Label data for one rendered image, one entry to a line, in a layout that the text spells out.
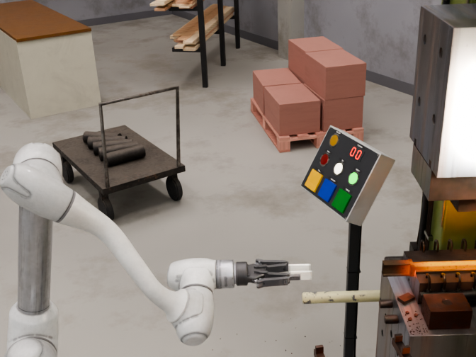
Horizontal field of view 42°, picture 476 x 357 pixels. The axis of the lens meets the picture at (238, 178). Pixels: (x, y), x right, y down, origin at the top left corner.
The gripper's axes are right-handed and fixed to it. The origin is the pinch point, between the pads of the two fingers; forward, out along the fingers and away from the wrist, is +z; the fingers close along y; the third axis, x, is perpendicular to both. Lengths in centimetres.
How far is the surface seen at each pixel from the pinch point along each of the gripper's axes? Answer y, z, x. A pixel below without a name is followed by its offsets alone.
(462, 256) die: -7, 53, 0
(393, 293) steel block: 1.5, 29.2, -8.1
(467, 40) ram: 13, 39, 74
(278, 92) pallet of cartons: -363, 13, -57
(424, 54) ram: -9, 35, 65
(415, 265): 0.2, 35.5, 1.4
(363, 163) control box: -47, 27, 15
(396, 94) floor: -473, 144, -98
